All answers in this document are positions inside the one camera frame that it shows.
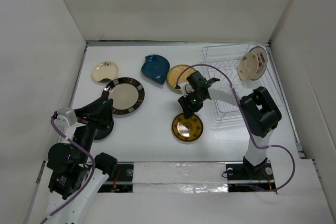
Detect cream plate with red marks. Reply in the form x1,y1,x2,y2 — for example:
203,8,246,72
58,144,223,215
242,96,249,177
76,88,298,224
238,52,259,81

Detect gold and black plate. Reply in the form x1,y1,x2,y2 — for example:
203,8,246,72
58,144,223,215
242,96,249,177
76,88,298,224
172,113,204,142

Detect cream plate with floral print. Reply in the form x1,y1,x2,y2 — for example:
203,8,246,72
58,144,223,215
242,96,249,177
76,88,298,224
91,61,119,83

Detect black round dish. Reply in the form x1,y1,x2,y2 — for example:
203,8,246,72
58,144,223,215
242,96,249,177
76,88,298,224
94,120,114,141

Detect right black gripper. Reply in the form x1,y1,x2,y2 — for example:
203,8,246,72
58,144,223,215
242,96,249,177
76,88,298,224
178,91,206,120

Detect white wire dish rack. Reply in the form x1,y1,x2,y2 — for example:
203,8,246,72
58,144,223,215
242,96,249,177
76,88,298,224
201,41,284,125

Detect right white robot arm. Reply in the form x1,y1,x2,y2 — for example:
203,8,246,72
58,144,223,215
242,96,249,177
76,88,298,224
175,71,282,178

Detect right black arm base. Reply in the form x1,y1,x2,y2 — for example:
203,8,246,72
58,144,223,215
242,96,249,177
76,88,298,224
222,161,276,193

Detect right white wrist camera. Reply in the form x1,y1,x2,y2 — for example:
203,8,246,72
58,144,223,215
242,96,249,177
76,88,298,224
175,82,193,96

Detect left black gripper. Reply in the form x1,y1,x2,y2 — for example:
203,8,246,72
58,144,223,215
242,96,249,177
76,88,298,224
73,95,113,162

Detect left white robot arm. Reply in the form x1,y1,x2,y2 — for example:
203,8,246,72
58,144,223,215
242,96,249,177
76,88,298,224
42,98,118,223

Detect black rimmed striped plate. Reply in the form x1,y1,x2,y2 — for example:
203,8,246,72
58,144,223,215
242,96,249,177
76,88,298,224
101,77,145,115

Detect white plate with red characters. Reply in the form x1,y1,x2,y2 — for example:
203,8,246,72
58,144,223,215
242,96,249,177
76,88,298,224
249,46,268,81

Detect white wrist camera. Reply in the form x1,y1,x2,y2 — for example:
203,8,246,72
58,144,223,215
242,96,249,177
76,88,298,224
175,82,193,96
52,108,78,128

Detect woven bamboo plate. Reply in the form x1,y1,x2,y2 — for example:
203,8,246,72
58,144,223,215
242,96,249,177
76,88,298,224
166,65,196,93

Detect blue leaf shaped dish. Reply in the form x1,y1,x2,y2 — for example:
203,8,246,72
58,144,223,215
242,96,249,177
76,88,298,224
141,55,170,85

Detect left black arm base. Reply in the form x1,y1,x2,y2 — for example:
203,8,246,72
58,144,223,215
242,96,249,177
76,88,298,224
98,162,134,193

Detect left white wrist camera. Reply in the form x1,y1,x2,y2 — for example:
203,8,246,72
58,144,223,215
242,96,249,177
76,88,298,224
52,108,78,128

